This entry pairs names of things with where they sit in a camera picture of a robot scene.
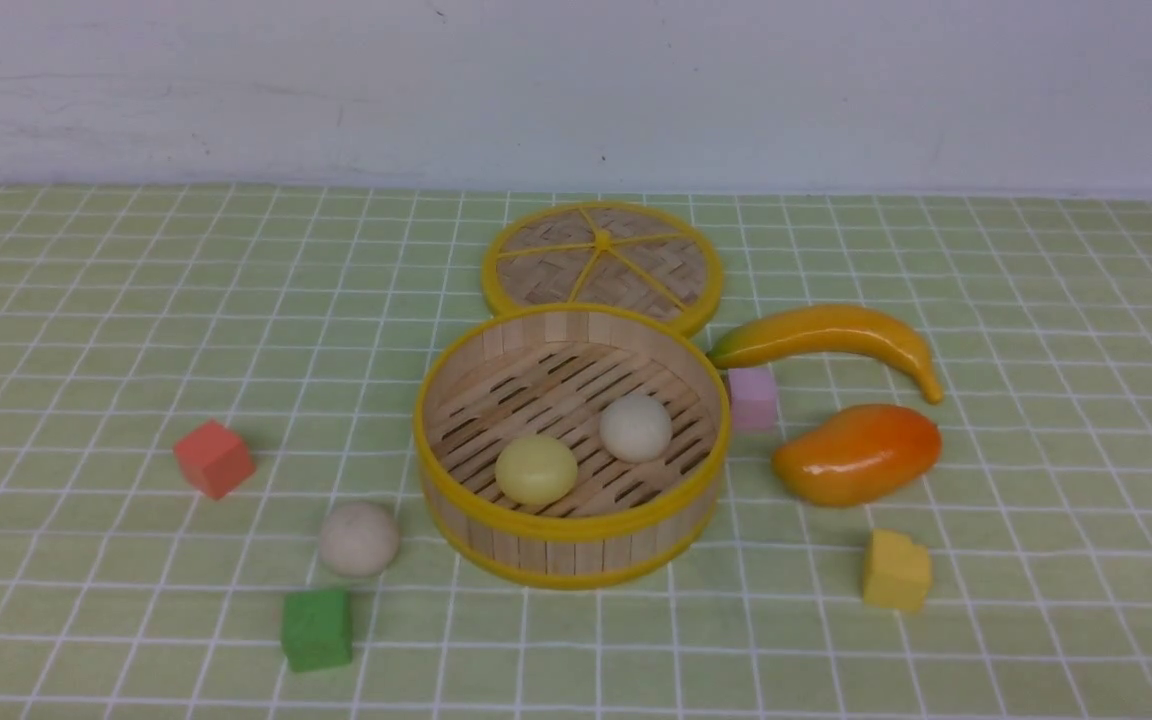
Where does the white bun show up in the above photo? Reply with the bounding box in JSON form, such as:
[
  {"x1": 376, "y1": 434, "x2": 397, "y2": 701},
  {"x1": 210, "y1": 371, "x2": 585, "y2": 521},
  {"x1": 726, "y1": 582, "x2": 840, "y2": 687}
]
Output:
[
  {"x1": 599, "y1": 395, "x2": 673, "y2": 464},
  {"x1": 317, "y1": 501, "x2": 402, "y2": 578}
]

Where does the yellow bun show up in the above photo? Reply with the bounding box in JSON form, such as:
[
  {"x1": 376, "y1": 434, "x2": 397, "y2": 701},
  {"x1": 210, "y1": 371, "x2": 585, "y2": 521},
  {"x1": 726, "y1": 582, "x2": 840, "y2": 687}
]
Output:
[{"x1": 494, "y1": 435, "x2": 579, "y2": 506}]

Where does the bamboo steamer tray yellow rim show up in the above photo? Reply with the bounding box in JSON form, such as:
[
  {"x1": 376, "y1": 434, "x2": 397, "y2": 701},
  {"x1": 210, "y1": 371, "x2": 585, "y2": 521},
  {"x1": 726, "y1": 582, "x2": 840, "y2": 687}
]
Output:
[{"x1": 412, "y1": 304, "x2": 732, "y2": 591}]

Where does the woven bamboo steamer lid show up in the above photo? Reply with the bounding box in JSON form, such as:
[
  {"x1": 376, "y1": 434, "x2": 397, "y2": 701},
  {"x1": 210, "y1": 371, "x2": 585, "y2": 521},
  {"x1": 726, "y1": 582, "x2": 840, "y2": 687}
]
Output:
[{"x1": 482, "y1": 200, "x2": 723, "y2": 338}]

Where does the pink foam cube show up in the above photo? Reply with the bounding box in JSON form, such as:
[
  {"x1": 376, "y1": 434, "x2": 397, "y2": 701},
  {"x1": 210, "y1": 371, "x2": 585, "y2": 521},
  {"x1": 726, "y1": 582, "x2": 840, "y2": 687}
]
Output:
[{"x1": 726, "y1": 365, "x2": 780, "y2": 433}]

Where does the yellow toy banana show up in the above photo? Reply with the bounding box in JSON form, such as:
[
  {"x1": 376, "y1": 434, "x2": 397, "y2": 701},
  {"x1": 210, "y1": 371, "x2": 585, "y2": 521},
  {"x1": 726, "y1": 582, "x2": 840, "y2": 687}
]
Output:
[{"x1": 707, "y1": 304, "x2": 945, "y2": 404}]

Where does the orange toy mango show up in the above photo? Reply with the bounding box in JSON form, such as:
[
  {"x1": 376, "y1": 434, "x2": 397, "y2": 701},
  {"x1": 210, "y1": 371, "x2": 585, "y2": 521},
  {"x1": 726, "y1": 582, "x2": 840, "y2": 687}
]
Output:
[{"x1": 771, "y1": 404, "x2": 943, "y2": 509}]

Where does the green foam cube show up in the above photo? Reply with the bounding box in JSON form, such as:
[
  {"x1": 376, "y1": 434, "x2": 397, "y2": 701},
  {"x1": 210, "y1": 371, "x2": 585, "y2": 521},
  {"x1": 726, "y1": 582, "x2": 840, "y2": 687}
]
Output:
[{"x1": 280, "y1": 588, "x2": 353, "y2": 673}]

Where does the red foam cube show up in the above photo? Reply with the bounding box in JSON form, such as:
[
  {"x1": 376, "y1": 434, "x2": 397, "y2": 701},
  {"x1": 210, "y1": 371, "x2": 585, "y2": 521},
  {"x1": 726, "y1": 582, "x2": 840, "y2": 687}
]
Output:
[{"x1": 173, "y1": 419, "x2": 256, "y2": 500}]

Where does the yellow foam cube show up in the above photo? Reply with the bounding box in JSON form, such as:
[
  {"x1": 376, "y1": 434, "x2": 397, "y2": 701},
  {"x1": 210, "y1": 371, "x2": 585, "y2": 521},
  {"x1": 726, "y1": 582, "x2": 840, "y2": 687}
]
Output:
[{"x1": 861, "y1": 528, "x2": 933, "y2": 612}]

